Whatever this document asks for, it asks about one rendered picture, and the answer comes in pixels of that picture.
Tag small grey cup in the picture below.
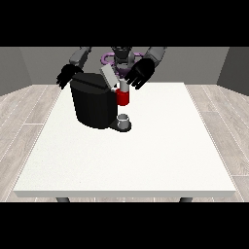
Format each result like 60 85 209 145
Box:
116 113 131 129

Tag black coffee machine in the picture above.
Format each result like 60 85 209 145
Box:
69 71 133 132

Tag red pod holder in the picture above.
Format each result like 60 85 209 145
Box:
115 89 131 107

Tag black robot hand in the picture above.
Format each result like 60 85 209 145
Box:
124 57 157 91
55 63 85 90

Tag small grey coffee pod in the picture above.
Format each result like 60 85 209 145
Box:
119 78 130 92

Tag pale grey machine lid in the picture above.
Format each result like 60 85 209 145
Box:
99 63 121 89

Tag grey robot trunk purple rings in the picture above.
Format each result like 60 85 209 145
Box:
100 47 146 80

